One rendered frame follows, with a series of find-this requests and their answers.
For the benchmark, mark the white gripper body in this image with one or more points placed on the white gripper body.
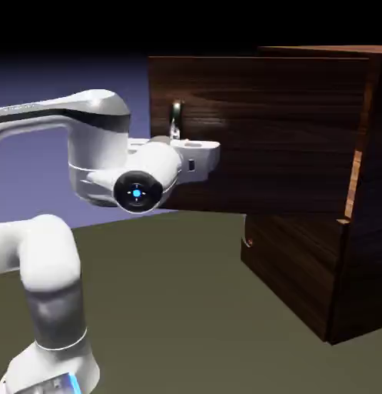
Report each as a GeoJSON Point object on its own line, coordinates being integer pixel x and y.
{"type": "Point", "coordinates": [206, 152]}

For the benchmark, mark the small dark wood door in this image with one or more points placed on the small dark wood door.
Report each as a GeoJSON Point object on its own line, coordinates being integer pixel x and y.
{"type": "Point", "coordinates": [295, 271]}

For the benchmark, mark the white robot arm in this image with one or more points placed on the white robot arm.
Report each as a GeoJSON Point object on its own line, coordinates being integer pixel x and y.
{"type": "Point", "coordinates": [98, 147]}

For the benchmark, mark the dark wood cabinet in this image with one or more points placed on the dark wood cabinet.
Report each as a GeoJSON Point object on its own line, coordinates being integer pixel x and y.
{"type": "Point", "coordinates": [369, 246]}

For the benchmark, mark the large dark wood door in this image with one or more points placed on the large dark wood door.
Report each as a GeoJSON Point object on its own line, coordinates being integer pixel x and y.
{"type": "Point", "coordinates": [270, 129]}

